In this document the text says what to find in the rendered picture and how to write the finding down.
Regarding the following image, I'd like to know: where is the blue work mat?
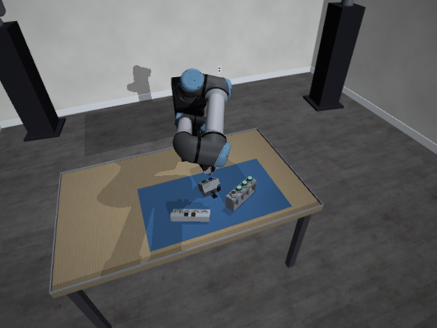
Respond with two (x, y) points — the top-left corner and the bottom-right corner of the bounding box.
(138, 159), (292, 252)

